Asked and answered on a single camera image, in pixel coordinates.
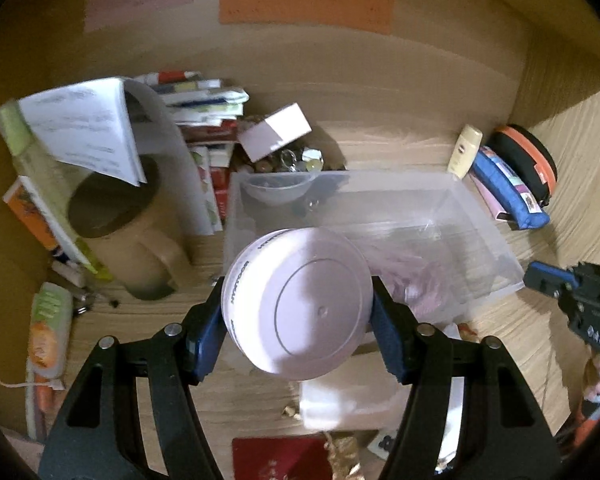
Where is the orange green tube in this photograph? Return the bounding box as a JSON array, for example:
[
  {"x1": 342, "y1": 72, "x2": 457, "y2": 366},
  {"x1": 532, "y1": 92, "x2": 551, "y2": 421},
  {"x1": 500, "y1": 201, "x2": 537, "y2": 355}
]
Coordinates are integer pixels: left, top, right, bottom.
[{"x1": 28, "y1": 282, "x2": 73, "y2": 379}]

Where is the stack of books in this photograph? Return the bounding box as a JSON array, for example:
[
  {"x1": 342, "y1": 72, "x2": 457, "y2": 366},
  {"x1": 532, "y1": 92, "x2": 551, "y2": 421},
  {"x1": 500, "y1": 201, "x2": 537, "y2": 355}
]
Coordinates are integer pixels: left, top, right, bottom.
[{"x1": 132, "y1": 70, "x2": 250, "y2": 232}]

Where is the black orange zip case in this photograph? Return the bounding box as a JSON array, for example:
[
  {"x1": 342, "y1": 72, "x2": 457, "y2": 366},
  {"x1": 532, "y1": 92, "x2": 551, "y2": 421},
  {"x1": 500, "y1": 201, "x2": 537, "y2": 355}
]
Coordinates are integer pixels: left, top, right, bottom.
[{"x1": 486, "y1": 124, "x2": 558, "y2": 207}]

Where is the blue pencil pouch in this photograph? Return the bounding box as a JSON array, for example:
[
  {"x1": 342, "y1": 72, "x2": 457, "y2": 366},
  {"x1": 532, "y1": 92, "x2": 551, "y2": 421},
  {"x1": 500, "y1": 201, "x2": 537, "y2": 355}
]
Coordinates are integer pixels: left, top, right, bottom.
[{"x1": 471, "y1": 146, "x2": 550, "y2": 230}]

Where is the cream lotion bottle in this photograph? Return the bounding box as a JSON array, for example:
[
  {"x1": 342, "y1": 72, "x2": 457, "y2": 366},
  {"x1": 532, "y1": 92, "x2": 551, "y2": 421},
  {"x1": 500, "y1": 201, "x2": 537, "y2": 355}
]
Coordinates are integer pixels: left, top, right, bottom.
[{"x1": 446, "y1": 125, "x2": 483, "y2": 180}]

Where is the white cloth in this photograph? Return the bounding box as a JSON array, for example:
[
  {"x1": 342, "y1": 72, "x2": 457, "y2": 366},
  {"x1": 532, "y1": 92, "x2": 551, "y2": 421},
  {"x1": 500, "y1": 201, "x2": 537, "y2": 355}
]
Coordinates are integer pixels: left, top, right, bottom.
[{"x1": 299, "y1": 352, "x2": 411, "y2": 431}]

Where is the brown ceramic mug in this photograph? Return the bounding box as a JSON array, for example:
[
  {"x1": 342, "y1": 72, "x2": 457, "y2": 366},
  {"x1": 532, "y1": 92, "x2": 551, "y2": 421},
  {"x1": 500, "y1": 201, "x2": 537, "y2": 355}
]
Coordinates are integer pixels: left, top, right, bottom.
[{"x1": 68, "y1": 155, "x2": 193, "y2": 301}]

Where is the pink round jar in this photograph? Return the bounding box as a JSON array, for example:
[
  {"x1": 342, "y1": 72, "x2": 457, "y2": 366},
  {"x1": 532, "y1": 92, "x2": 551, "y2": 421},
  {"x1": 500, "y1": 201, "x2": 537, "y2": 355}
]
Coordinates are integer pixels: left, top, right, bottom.
[{"x1": 221, "y1": 228, "x2": 374, "y2": 380}]

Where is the orange sticky note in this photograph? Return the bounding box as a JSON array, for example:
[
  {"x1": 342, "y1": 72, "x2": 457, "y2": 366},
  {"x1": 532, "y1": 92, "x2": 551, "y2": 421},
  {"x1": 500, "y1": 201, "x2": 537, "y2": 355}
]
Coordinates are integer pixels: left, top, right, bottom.
[{"x1": 219, "y1": 0, "x2": 394, "y2": 35}]

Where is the white paper notebook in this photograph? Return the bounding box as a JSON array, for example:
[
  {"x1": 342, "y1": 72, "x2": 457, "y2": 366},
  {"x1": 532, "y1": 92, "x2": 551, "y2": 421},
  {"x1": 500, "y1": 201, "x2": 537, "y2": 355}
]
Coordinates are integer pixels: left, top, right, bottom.
[{"x1": 18, "y1": 77, "x2": 146, "y2": 186}]

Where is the right hand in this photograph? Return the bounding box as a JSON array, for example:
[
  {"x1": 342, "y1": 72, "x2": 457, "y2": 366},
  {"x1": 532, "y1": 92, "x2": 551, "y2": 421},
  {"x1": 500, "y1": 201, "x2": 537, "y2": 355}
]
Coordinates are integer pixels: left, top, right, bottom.
[{"x1": 583, "y1": 352, "x2": 600, "y2": 402}]

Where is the bowl of trinkets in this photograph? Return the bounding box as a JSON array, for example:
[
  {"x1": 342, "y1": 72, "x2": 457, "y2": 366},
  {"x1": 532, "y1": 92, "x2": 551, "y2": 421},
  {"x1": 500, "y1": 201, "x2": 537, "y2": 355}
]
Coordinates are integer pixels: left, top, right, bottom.
[{"x1": 242, "y1": 146, "x2": 324, "y2": 207}]

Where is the gold chain trinket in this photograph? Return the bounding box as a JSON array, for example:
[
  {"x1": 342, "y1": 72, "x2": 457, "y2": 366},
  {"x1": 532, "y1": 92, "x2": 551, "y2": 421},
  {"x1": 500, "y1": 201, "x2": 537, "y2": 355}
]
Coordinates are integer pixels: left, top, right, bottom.
[{"x1": 323, "y1": 432, "x2": 364, "y2": 480}]

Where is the small white box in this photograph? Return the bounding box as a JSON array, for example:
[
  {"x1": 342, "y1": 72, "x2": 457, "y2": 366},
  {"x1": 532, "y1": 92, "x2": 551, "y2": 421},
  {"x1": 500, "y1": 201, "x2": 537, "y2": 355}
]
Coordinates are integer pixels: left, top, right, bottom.
[{"x1": 237, "y1": 103, "x2": 312, "y2": 162}]

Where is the pink cable bag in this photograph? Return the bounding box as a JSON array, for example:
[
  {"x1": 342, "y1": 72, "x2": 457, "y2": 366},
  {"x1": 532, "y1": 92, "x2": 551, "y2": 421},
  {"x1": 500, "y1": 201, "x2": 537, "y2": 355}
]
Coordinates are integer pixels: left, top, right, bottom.
[{"x1": 362, "y1": 245, "x2": 456, "y2": 323}]

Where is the white cord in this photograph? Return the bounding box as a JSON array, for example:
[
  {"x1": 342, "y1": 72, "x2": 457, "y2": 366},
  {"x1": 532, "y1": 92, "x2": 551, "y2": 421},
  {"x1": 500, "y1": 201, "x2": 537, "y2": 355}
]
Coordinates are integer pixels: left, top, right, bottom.
[{"x1": 0, "y1": 356, "x2": 67, "y2": 394}]

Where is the white battery pack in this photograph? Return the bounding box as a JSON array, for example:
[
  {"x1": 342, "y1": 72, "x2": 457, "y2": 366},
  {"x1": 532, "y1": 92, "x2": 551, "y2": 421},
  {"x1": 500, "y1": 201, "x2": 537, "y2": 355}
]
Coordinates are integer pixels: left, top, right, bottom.
[{"x1": 367, "y1": 429, "x2": 398, "y2": 460}]

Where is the yellow green spray bottle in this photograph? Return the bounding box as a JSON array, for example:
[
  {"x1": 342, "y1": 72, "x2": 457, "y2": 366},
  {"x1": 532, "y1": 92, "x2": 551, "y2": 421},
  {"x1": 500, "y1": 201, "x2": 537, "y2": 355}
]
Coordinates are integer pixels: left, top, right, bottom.
[{"x1": 0, "y1": 101, "x2": 114, "y2": 282}]

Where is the clear plastic storage bin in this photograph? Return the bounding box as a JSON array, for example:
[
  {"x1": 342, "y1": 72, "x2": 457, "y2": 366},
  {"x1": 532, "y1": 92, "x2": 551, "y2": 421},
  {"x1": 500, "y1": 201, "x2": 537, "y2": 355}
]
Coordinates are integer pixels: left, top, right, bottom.
[{"x1": 224, "y1": 169, "x2": 522, "y2": 324}]

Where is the orange pen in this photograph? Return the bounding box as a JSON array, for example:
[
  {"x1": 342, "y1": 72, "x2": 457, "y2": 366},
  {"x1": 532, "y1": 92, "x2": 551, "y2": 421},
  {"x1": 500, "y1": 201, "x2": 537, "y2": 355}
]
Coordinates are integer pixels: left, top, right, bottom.
[{"x1": 24, "y1": 362, "x2": 55, "y2": 442}]

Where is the orange book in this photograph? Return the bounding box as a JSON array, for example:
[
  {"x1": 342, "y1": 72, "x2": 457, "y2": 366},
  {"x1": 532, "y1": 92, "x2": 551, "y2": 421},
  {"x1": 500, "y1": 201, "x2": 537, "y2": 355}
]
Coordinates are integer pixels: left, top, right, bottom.
[{"x1": 3, "y1": 178, "x2": 59, "y2": 252}]

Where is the red booklet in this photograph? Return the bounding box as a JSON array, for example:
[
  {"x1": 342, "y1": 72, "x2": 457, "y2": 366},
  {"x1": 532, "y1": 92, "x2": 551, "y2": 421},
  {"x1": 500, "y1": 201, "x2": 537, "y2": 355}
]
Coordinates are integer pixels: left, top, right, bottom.
[{"x1": 232, "y1": 437, "x2": 332, "y2": 480}]

